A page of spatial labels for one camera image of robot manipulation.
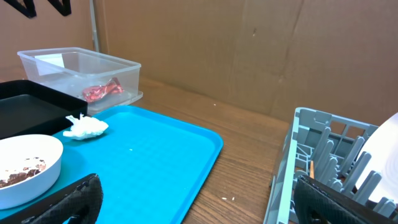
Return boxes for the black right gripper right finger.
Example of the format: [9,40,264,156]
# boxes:
[294,175,395,224]

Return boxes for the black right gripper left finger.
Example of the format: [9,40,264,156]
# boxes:
[1,174,103,224]

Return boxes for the grey dish rack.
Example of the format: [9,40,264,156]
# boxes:
[264,107,397,223]

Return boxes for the white tissue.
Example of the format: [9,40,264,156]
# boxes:
[63,114,109,140]

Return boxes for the large pink plate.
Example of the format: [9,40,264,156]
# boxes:
[356,113,398,203]

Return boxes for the red snack wrapper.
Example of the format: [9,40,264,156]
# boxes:
[82,78,124,103]

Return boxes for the small pink plate with food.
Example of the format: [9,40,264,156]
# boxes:
[1,134,63,210]

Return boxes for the teal tray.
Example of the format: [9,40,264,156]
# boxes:
[1,106,223,223]

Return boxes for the black bin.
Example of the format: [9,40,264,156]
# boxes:
[1,80,88,139]

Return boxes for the clear plastic bin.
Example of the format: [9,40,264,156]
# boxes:
[17,47,143,115]

